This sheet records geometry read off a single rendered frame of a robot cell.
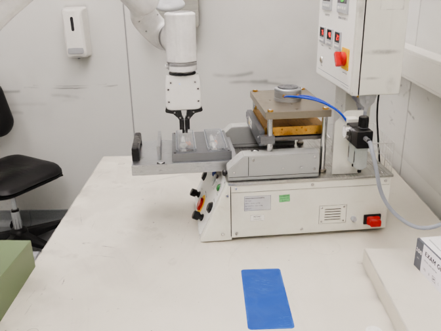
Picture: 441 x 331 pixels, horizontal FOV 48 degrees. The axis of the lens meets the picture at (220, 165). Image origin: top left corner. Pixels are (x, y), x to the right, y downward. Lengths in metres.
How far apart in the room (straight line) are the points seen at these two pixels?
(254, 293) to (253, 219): 0.26
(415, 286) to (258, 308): 0.35
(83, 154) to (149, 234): 1.68
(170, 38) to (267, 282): 0.68
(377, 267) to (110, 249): 0.70
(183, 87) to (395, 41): 0.56
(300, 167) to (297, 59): 1.58
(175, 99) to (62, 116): 1.72
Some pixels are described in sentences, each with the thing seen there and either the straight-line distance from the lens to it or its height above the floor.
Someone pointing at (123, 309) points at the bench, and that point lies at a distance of 1.18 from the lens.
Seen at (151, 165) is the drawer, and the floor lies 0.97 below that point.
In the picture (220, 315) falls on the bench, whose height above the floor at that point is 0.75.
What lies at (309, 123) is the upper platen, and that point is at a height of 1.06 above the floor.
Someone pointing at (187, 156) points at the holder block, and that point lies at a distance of 1.37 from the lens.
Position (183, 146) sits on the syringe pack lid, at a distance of 1.39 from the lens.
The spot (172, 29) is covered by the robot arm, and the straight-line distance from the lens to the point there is 1.36.
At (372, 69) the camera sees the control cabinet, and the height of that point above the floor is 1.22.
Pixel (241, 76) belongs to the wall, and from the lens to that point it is 2.86.
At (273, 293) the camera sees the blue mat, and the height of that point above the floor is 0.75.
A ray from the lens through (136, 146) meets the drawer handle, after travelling 1.40.
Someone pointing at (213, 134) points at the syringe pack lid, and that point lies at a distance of 1.49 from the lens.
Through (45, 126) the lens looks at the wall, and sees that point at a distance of 3.10.
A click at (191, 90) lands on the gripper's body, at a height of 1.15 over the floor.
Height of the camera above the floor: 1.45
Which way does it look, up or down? 21 degrees down
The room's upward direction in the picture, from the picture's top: 1 degrees counter-clockwise
